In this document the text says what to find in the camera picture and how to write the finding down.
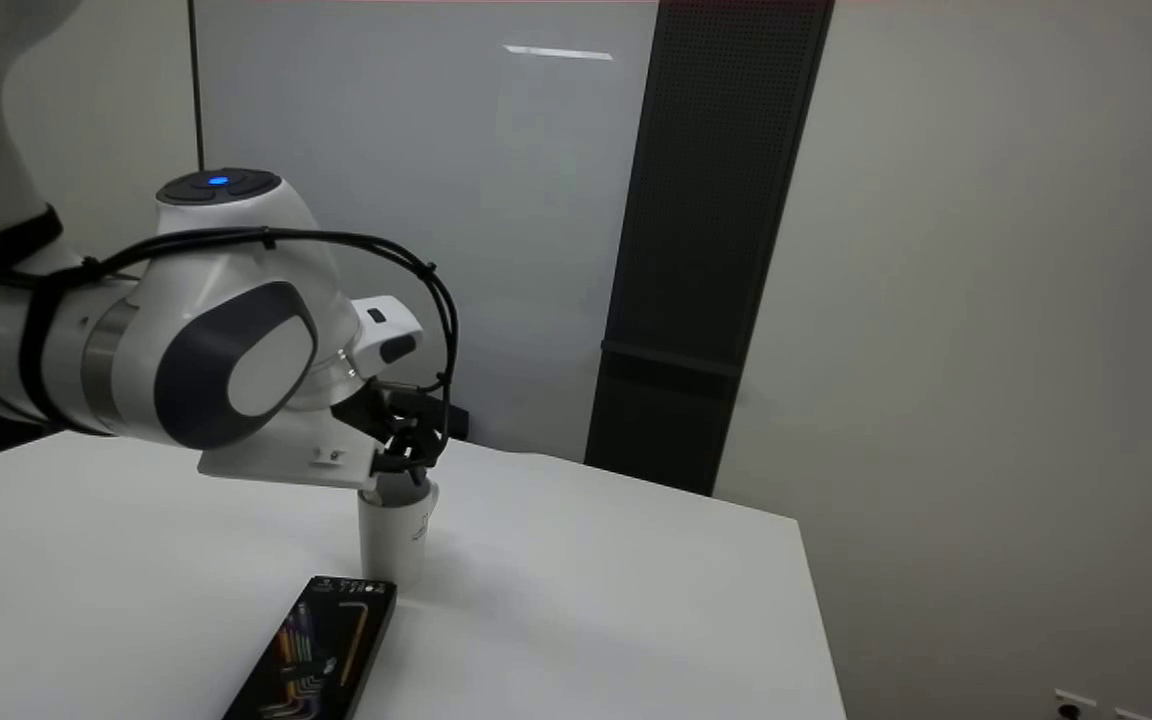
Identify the black chair back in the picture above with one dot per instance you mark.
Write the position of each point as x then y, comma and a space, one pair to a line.
459, 420

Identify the dark vertical wall pillar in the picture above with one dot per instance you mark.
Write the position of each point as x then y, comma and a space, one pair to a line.
711, 243

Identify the white ceramic mug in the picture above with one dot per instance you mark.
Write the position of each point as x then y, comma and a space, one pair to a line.
397, 542

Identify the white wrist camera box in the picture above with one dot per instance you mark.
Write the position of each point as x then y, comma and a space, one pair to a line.
386, 329

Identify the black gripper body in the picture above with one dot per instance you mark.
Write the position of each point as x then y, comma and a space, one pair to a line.
388, 413

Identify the white wall panel board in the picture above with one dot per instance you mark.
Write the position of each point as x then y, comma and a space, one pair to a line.
470, 201

